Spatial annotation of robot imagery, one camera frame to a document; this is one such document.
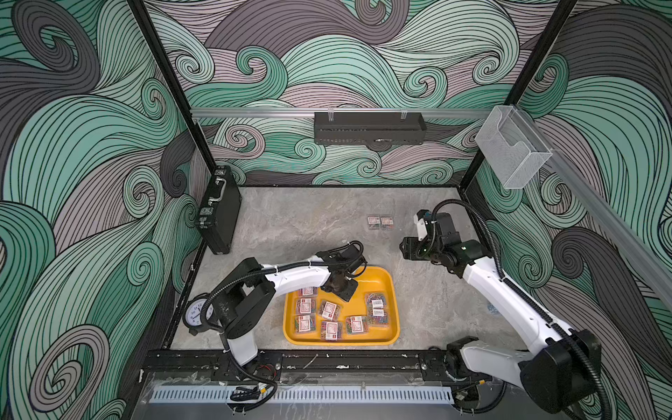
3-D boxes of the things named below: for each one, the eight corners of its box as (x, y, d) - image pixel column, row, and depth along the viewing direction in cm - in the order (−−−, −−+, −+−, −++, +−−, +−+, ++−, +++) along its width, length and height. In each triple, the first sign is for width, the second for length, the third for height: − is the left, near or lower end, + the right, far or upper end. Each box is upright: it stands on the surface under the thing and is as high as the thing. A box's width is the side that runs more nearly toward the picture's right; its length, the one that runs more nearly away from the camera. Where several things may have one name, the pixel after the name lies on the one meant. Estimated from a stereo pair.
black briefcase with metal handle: (217, 258, 99) (194, 223, 82) (230, 202, 117) (213, 165, 100) (236, 256, 99) (216, 222, 82) (245, 201, 118) (231, 164, 101)
